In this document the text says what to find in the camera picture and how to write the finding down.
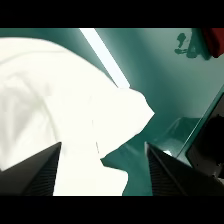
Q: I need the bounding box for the white garment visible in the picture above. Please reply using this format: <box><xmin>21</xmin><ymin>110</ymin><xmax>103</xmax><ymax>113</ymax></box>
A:
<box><xmin>0</xmin><ymin>36</ymin><xmax>156</xmax><ymax>197</ymax></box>

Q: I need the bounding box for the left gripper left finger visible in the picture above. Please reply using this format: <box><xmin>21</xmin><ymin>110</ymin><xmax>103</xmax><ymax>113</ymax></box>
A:
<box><xmin>0</xmin><ymin>141</ymin><xmax>63</xmax><ymax>197</ymax></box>

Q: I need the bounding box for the red garment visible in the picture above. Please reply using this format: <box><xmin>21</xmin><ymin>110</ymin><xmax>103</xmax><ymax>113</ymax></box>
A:
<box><xmin>201</xmin><ymin>28</ymin><xmax>224</xmax><ymax>59</ymax></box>

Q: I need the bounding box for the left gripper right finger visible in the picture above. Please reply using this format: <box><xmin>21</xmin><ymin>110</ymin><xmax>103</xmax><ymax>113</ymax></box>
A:
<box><xmin>144</xmin><ymin>141</ymin><xmax>224</xmax><ymax>197</ymax></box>

